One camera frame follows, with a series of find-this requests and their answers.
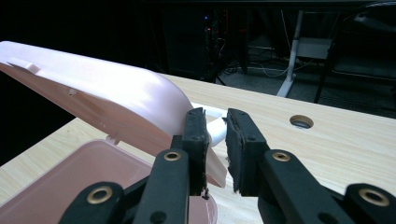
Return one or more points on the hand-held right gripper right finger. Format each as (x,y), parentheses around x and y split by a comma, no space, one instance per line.
(274,183)

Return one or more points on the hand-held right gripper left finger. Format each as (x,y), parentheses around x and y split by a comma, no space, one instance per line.
(174,180)

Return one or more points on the pink storage box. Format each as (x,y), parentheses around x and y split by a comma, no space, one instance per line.
(109,90)

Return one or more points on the white desk leg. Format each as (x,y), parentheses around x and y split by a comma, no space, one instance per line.
(292,56)

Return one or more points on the black computer tower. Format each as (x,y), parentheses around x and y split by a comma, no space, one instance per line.
(186,43)

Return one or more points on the black chair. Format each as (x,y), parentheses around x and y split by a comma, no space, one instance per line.
(358,40)

